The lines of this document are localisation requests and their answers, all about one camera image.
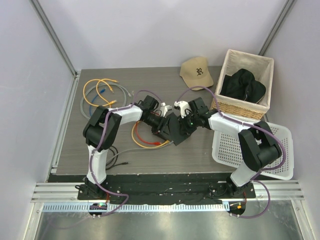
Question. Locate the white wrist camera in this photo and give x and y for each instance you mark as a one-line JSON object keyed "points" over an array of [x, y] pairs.
{"points": [[164, 109], [184, 108]]}

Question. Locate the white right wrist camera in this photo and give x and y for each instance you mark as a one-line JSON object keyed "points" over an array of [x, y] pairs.
{"points": [[184, 108]]}

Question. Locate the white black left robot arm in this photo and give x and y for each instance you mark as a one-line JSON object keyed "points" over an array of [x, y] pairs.
{"points": [[100, 133]]}

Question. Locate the beige baseball cap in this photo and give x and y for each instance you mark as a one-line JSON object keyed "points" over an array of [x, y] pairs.
{"points": [[195, 73]]}

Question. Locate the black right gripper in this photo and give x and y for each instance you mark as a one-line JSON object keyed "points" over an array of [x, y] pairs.
{"points": [[184, 129]]}

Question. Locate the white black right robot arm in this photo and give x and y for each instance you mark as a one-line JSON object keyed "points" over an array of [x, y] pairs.
{"points": [[259, 147]]}

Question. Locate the black network switch box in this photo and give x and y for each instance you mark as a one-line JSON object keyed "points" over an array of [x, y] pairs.
{"points": [[178, 129]]}

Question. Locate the black mounting base plate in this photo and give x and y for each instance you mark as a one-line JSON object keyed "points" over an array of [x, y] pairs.
{"points": [[124, 185]]}

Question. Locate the wicker basket with liner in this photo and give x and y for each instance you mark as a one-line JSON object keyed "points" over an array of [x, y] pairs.
{"points": [[262, 68]]}

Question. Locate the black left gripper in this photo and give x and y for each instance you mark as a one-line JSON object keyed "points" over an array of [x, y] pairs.
{"points": [[159, 128]]}

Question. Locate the white plastic perforated basket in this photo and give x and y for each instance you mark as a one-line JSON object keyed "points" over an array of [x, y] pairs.
{"points": [[236, 145]]}

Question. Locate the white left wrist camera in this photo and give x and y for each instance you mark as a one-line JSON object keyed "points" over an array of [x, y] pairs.
{"points": [[164, 109]]}

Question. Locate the aluminium front rail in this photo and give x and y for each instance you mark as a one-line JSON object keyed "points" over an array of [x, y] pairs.
{"points": [[63, 197]]}

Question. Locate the black cap in basket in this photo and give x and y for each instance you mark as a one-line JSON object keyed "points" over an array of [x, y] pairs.
{"points": [[243, 86]]}

